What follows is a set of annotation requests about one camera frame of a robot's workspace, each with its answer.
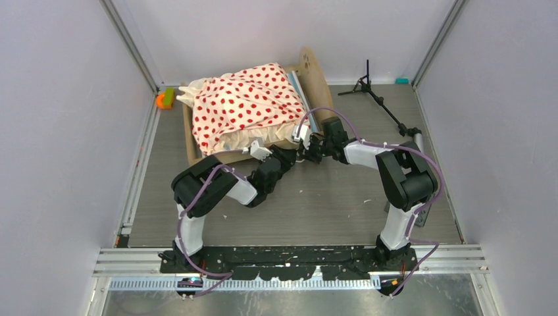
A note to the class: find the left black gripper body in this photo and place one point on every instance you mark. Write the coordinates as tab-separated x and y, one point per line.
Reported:
285	163

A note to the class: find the wooden pet bed frame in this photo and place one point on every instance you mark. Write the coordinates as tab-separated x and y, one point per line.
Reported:
318	96

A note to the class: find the blue striped mattress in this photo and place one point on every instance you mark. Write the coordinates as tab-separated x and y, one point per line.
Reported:
297	87

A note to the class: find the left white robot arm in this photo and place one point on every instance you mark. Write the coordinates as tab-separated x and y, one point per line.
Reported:
200	188

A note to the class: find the orange green toy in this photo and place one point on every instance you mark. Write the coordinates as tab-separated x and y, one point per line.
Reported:
165	100

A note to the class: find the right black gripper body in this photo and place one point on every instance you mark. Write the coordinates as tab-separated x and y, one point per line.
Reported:
316	149

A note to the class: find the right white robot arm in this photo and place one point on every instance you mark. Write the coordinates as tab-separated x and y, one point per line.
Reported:
407	178

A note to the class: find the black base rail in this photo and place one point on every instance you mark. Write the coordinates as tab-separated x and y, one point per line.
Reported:
281	267

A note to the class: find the teal small block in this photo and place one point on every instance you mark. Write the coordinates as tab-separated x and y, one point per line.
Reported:
402	81

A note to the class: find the strawberry print ruffled blanket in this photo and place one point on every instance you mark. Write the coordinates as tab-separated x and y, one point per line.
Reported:
230	111

